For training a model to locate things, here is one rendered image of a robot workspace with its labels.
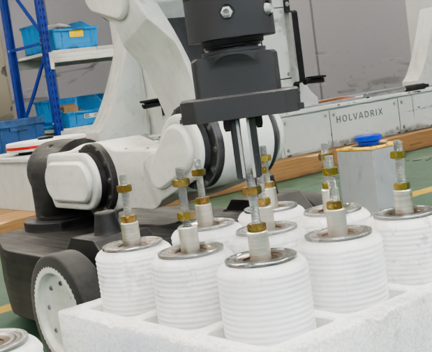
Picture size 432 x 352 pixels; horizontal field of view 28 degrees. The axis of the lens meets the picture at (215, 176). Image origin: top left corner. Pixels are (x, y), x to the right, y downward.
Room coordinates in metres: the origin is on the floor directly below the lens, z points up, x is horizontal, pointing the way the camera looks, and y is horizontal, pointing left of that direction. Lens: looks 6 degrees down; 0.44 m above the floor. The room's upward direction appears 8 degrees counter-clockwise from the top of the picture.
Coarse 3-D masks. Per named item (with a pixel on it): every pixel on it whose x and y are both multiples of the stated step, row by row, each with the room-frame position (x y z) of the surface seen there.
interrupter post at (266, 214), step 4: (260, 208) 1.04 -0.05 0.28; (264, 208) 1.04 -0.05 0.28; (268, 208) 1.04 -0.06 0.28; (272, 208) 1.05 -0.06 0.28; (260, 212) 1.04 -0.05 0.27; (264, 212) 1.04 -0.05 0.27; (268, 212) 1.04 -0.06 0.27; (272, 212) 1.05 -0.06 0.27; (260, 216) 1.04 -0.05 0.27; (264, 216) 1.04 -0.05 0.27; (268, 216) 1.04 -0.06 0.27; (272, 216) 1.05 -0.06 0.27; (264, 220) 1.04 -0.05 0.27; (268, 220) 1.04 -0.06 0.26; (272, 220) 1.04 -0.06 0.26; (268, 224) 1.04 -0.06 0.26; (272, 224) 1.04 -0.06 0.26; (268, 228) 1.04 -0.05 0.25; (272, 228) 1.04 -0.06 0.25
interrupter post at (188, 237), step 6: (180, 228) 0.97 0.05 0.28; (186, 228) 0.97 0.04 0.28; (192, 228) 0.97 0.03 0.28; (180, 234) 0.97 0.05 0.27; (186, 234) 0.97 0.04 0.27; (192, 234) 0.97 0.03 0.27; (180, 240) 0.97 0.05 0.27; (186, 240) 0.97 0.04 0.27; (192, 240) 0.97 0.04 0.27; (198, 240) 0.97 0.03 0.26; (180, 246) 0.98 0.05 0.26; (186, 246) 0.97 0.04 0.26; (192, 246) 0.97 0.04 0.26; (198, 246) 0.97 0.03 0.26; (186, 252) 0.97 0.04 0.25; (192, 252) 0.97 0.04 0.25
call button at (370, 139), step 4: (356, 136) 1.29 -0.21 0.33; (360, 136) 1.28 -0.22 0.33; (364, 136) 1.28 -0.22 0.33; (368, 136) 1.27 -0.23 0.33; (372, 136) 1.27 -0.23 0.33; (376, 136) 1.27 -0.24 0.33; (380, 136) 1.28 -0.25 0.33; (356, 140) 1.29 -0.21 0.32; (360, 140) 1.28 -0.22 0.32; (364, 140) 1.27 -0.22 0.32; (368, 140) 1.27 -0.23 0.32; (372, 140) 1.27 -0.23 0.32; (376, 140) 1.28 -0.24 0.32; (360, 144) 1.28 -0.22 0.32; (364, 144) 1.28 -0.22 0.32; (368, 144) 1.28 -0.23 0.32; (372, 144) 1.28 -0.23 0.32; (376, 144) 1.28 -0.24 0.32
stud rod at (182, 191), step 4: (176, 168) 0.97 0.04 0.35; (180, 168) 0.97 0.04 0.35; (176, 172) 0.98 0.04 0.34; (180, 172) 0.97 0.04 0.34; (176, 176) 0.98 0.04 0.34; (180, 176) 0.97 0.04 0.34; (184, 176) 0.98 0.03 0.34; (180, 188) 0.97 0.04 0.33; (184, 188) 0.97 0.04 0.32; (180, 192) 0.97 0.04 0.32; (184, 192) 0.97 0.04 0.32; (180, 196) 0.97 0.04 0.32; (184, 196) 0.97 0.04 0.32; (180, 200) 0.98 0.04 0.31; (184, 200) 0.97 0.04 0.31; (180, 204) 0.98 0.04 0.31; (184, 204) 0.97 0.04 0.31; (184, 208) 0.97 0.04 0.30; (188, 208) 0.98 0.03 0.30; (184, 212) 0.97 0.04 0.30; (188, 220) 0.97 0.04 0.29; (184, 224) 0.97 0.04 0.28; (188, 224) 0.97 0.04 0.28
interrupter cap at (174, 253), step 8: (168, 248) 1.00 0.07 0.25; (176, 248) 1.00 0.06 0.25; (200, 248) 0.99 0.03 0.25; (208, 248) 0.98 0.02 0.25; (216, 248) 0.96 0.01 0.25; (160, 256) 0.96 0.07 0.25; (168, 256) 0.95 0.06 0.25; (176, 256) 0.94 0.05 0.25; (184, 256) 0.94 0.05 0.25; (192, 256) 0.94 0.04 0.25; (200, 256) 0.94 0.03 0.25
